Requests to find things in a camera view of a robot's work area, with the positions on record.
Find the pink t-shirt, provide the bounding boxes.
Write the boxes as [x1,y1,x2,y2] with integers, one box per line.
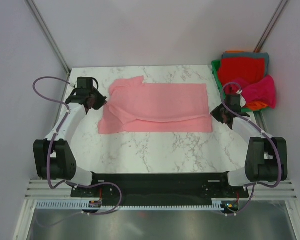
[98,76,213,135]

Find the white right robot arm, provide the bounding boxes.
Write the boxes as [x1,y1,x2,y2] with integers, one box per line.
[210,104,288,197]

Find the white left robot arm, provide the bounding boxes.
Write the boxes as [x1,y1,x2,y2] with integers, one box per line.
[33,87,107,197]

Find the orange t-shirt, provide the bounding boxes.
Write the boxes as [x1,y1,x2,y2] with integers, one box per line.
[245,101,268,111]

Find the green plastic bin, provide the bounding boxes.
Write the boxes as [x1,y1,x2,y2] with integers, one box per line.
[211,60,263,113]

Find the magenta t-shirt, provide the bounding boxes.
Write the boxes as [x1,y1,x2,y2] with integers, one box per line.
[224,75,277,109]

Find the red t-shirt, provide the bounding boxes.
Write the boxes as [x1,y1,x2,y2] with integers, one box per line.
[217,57,266,85]

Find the grey t-shirt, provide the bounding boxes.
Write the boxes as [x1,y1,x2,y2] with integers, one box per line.
[221,51,270,76]

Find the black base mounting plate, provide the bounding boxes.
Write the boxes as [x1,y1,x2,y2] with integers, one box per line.
[71,173,249,206]

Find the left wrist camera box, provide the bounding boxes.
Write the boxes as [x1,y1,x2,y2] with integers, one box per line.
[76,77,94,90]

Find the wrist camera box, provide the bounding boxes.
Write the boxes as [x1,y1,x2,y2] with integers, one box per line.
[225,94,247,108]
[76,77,94,90]

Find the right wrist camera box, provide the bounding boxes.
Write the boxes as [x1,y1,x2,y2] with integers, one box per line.
[225,94,247,108]

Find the left aluminium frame post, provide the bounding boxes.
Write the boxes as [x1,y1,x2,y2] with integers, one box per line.
[24,0,71,76]

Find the aluminium frame post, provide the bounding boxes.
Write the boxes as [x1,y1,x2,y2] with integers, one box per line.
[24,0,71,76]
[253,0,290,53]

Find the right aluminium frame post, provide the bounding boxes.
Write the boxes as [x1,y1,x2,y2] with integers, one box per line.
[253,0,290,53]

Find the aluminium front rail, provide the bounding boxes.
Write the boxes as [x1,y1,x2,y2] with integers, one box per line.
[25,180,297,201]

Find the white slotted cable duct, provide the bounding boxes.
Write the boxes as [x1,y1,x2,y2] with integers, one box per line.
[35,199,232,211]

